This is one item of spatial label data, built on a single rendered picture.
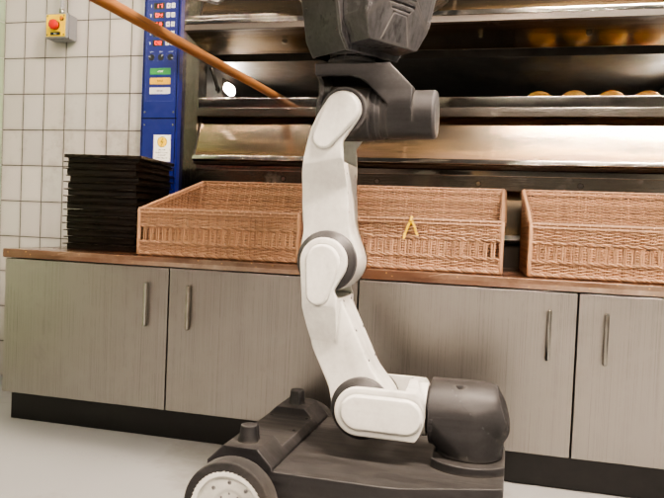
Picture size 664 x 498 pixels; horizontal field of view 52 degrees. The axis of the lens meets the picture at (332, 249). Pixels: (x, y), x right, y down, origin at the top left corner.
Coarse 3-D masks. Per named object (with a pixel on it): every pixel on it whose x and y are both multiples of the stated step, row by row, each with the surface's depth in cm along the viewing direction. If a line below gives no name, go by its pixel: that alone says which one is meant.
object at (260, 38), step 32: (192, 32) 251; (224, 32) 249; (256, 32) 246; (288, 32) 244; (448, 32) 234; (480, 32) 231; (512, 32) 229; (544, 32) 227; (576, 32) 226; (608, 32) 224; (640, 32) 222
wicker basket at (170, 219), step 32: (192, 192) 254; (224, 192) 259; (256, 192) 256; (288, 192) 253; (160, 224) 217; (192, 224) 214; (224, 224) 211; (256, 224) 208; (288, 224) 206; (192, 256) 214; (224, 256) 211; (256, 256) 209; (288, 256) 206
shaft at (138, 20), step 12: (96, 0) 149; (108, 0) 152; (120, 12) 157; (132, 12) 162; (144, 24) 167; (156, 24) 173; (156, 36) 176; (168, 36) 179; (180, 48) 188; (192, 48) 192; (204, 60) 202; (216, 60) 207; (228, 72) 218; (240, 72) 226; (252, 84) 237; (276, 96) 260
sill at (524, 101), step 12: (528, 96) 236; (540, 96) 234; (552, 96) 233; (564, 96) 232; (576, 96) 231; (588, 96) 231; (600, 96) 230; (612, 96) 229; (624, 96) 228; (636, 96) 227; (648, 96) 226; (660, 96) 225; (204, 108) 266; (216, 108) 264; (228, 108) 263; (240, 108) 262
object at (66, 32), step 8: (48, 16) 273; (56, 16) 272; (64, 16) 272; (72, 16) 275; (64, 24) 272; (72, 24) 275; (48, 32) 273; (56, 32) 272; (64, 32) 272; (72, 32) 275; (56, 40) 276; (64, 40) 276; (72, 40) 276
